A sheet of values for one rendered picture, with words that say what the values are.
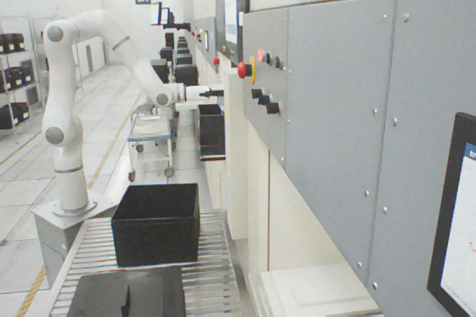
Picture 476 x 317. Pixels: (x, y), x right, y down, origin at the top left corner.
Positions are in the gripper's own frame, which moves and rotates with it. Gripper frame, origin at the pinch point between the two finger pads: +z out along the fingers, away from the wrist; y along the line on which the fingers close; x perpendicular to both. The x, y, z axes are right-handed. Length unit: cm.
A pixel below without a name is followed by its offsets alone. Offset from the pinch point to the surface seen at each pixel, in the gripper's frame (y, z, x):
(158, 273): 67, -26, -39
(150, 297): 76, -28, -39
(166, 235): 49, -25, -38
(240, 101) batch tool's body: 55, 0, 7
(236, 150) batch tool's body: 55, -1, -8
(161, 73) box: -369, -44, -39
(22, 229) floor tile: -121, -149, -125
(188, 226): 49, -17, -35
